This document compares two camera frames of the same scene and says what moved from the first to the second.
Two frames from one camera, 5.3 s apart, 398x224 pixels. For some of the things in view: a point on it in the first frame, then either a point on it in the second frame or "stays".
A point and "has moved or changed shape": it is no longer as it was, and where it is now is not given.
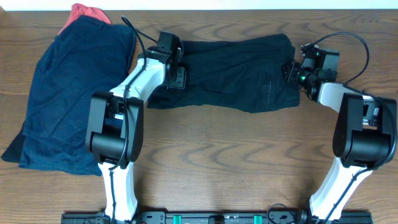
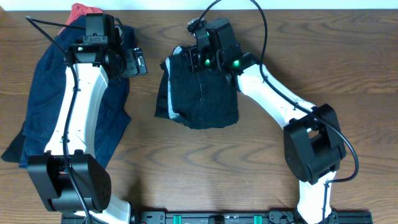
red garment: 78,10 stays
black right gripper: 293,68 to 193,54
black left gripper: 181,83 to 132,69
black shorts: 238,73 has moved or changed shape
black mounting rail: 101,218 stays
